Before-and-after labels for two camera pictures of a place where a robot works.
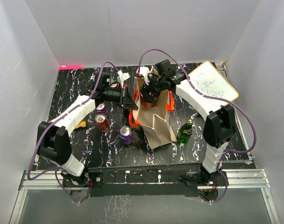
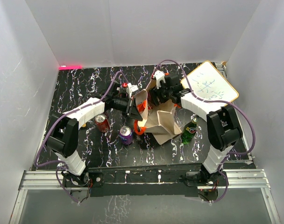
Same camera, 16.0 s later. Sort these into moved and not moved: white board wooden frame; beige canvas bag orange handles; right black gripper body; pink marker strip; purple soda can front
Moved: right black gripper body; beige canvas bag orange handles
Not moved: pink marker strip; purple soda can front; white board wooden frame
